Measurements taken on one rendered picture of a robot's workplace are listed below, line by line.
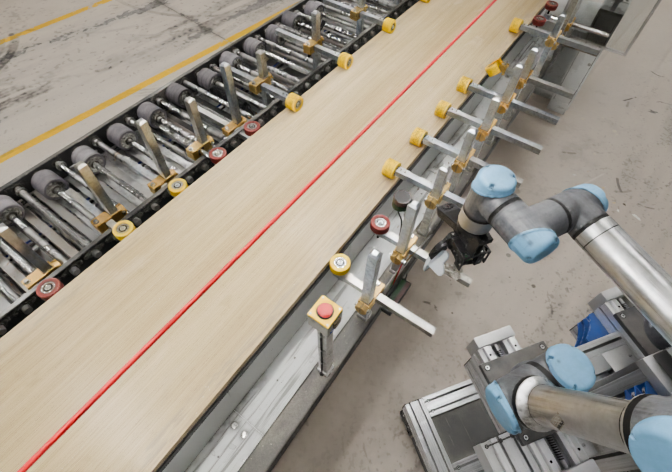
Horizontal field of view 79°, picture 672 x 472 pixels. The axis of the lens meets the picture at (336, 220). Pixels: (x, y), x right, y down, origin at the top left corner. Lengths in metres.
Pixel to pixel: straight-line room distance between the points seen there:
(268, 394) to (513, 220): 1.17
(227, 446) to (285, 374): 0.31
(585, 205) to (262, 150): 1.42
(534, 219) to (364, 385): 1.67
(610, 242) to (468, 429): 1.44
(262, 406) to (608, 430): 1.14
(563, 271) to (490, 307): 0.58
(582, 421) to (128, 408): 1.20
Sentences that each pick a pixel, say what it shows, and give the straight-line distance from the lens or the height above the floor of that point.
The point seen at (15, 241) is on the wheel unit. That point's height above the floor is 1.03.
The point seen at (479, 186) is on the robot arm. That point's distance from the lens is 0.83.
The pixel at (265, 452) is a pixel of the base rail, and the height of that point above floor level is 0.70.
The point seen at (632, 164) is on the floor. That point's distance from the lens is 3.91.
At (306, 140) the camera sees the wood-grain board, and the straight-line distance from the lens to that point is 1.97.
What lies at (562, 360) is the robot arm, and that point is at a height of 1.27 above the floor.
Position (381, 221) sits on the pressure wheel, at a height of 0.91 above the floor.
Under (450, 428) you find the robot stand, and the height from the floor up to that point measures 0.21.
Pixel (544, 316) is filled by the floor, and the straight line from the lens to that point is 2.74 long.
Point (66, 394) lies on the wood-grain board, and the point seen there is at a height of 0.90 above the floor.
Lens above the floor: 2.24
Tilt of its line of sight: 54 degrees down
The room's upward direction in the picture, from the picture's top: 2 degrees clockwise
